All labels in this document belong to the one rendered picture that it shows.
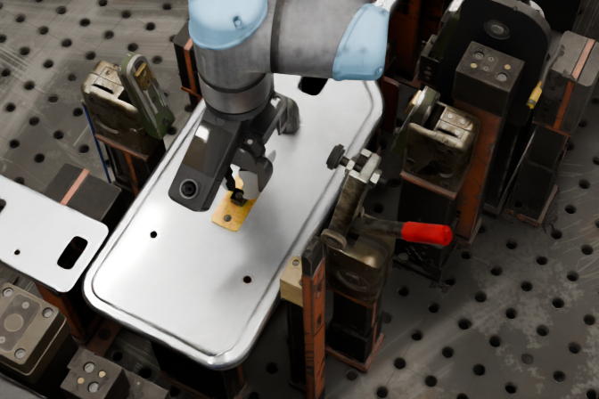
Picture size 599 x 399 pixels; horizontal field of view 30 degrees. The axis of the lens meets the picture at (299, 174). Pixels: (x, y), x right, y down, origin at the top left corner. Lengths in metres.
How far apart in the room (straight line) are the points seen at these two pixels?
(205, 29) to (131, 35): 0.85
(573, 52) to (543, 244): 0.39
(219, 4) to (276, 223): 0.38
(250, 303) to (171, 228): 0.14
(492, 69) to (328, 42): 0.32
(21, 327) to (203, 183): 0.26
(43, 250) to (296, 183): 0.32
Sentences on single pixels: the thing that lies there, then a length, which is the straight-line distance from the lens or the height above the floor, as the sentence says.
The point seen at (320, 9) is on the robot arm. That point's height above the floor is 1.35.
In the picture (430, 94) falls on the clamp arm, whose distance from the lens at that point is 1.33.
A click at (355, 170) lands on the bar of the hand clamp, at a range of 1.16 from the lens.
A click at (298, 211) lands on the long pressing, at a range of 1.37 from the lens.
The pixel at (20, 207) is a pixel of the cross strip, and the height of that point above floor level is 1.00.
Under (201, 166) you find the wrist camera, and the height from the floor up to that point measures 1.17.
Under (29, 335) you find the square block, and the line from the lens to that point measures 1.28.
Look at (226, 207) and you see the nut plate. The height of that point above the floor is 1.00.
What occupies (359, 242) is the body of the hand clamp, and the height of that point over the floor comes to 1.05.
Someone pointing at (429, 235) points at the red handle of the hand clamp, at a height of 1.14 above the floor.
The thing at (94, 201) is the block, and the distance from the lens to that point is 1.42.
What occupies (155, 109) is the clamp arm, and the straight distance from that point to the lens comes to 1.42.
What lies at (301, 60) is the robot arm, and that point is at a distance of 1.08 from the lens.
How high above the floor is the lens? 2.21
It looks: 60 degrees down
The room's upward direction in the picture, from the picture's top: 2 degrees counter-clockwise
